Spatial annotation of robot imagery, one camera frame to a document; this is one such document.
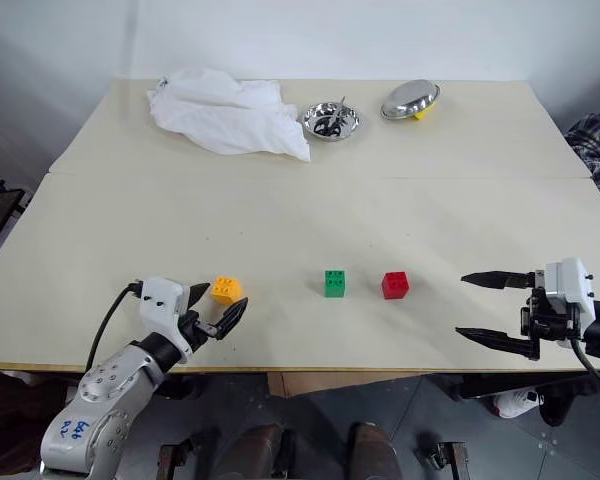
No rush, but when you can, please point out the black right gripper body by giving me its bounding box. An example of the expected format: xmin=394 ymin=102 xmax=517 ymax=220
xmin=519 ymin=286 xmax=583 ymax=351

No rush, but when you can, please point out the orange toy brick cube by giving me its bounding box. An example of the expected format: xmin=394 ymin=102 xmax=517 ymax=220
xmin=210 ymin=275 xmax=245 ymax=306

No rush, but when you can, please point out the rusty metal bracket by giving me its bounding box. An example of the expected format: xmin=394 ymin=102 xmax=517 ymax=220
xmin=417 ymin=439 xmax=470 ymax=480
xmin=156 ymin=438 xmax=193 ymax=480

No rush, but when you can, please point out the dark brown rounded shape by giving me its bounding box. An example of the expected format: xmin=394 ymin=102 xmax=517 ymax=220
xmin=213 ymin=422 xmax=287 ymax=480
xmin=348 ymin=421 xmax=405 ymax=480

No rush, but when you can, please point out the red toy brick cube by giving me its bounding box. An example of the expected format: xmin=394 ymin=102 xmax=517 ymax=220
xmin=380 ymin=270 xmax=411 ymax=301

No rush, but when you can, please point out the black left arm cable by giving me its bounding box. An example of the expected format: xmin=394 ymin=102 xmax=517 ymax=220
xmin=85 ymin=282 xmax=145 ymax=374

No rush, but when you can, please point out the crumpled white cloth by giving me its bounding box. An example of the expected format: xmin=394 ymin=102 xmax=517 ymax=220
xmin=145 ymin=66 xmax=313 ymax=163

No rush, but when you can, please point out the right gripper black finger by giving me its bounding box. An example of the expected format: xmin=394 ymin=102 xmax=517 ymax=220
xmin=460 ymin=269 xmax=537 ymax=292
xmin=454 ymin=326 xmax=542 ymax=362

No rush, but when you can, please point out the brown cardboard piece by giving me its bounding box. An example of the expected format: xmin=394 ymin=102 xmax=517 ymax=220
xmin=266 ymin=371 xmax=423 ymax=397

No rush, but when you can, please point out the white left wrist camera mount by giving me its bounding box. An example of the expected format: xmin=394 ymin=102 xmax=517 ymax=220
xmin=139 ymin=275 xmax=194 ymax=364

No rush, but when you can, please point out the white shoe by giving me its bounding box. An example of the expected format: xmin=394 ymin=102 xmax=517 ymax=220
xmin=493 ymin=388 xmax=545 ymax=420

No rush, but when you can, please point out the steel bowl with dark bits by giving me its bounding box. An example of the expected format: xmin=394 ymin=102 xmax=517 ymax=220
xmin=300 ymin=100 xmax=362 ymax=143

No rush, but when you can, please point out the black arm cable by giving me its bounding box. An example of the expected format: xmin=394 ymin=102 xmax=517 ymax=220
xmin=85 ymin=282 xmax=145 ymax=374
xmin=571 ymin=338 xmax=600 ymax=427

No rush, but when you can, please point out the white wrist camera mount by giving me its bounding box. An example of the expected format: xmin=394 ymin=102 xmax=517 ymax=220
xmin=139 ymin=275 xmax=194 ymax=364
xmin=543 ymin=257 xmax=598 ymax=350

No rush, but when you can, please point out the small metal tool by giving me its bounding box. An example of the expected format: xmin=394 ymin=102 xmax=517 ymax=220
xmin=328 ymin=95 xmax=349 ymax=134

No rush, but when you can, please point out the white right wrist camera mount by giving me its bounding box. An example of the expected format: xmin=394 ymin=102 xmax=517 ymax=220
xmin=543 ymin=257 xmax=598 ymax=350

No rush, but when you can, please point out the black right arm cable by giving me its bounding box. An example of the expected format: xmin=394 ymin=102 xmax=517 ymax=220
xmin=571 ymin=338 xmax=600 ymax=427

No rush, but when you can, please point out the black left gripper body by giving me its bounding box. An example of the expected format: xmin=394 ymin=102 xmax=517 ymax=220
xmin=179 ymin=288 xmax=221 ymax=352

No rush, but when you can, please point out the person in plaid shirt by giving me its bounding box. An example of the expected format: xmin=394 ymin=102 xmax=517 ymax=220
xmin=563 ymin=93 xmax=600 ymax=222

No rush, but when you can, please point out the green toy brick cube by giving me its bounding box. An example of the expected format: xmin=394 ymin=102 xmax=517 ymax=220
xmin=323 ymin=269 xmax=348 ymax=299

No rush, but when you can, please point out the overturned steel bowl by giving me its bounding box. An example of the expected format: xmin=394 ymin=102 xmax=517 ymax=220
xmin=378 ymin=79 xmax=443 ymax=122

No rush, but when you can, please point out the black shoe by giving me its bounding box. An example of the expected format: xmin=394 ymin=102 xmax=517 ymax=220
xmin=538 ymin=388 xmax=577 ymax=428

